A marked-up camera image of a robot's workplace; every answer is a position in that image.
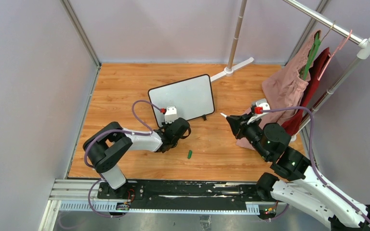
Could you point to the green clothes hanger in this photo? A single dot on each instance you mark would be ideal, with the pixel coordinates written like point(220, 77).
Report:
point(311, 55)

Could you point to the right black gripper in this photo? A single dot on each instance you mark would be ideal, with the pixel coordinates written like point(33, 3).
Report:
point(237, 128)

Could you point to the small whiteboard black frame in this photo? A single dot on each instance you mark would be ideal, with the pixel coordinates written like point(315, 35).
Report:
point(192, 97)

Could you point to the dark red garment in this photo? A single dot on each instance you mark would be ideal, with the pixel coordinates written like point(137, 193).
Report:
point(293, 124)

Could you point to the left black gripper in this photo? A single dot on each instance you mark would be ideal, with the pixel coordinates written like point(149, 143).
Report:
point(165, 125)

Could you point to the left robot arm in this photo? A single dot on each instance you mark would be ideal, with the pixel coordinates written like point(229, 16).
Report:
point(104, 149)

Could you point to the pink clothes hanger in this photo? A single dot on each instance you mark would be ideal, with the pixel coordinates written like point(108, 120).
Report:
point(338, 48)

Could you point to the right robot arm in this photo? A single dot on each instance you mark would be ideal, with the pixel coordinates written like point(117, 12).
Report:
point(296, 181)

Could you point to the metal clothes rack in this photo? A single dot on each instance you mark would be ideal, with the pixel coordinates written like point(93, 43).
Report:
point(316, 16)

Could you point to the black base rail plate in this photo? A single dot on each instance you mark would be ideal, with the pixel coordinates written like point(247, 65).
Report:
point(148, 197)

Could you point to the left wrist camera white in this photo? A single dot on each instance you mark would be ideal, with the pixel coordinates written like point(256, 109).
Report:
point(169, 114)

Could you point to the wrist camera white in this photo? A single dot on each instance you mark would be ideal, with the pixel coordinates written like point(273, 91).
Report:
point(169, 114)
point(258, 110)

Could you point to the green marker cap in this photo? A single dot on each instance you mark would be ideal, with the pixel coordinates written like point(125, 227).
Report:
point(189, 154)

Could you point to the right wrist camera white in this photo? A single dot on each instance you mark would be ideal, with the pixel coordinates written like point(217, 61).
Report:
point(258, 110)

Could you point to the pink garment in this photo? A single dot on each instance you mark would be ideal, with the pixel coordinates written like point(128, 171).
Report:
point(286, 88)

